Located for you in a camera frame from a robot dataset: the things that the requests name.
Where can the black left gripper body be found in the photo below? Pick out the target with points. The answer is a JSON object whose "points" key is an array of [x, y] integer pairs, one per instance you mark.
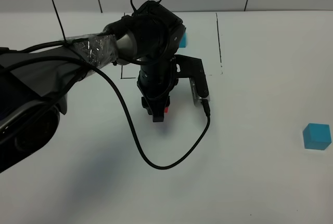
{"points": [[155, 83]]}

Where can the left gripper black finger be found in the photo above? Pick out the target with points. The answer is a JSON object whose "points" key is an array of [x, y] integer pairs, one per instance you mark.
{"points": [[158, 113]]}

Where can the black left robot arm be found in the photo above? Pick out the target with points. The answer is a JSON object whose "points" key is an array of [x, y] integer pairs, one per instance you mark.
{"points": [[35, 81]]}

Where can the template blue cube block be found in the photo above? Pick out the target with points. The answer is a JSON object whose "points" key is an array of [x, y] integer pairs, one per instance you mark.
{"points": [[183, 42]]}

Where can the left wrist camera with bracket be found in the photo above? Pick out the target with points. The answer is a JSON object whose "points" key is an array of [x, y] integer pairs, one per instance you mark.
{"points": [[192, 68]]}

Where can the black cable tie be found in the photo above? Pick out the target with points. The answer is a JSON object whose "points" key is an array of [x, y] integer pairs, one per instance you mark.
{"points": [[59, 21]]}

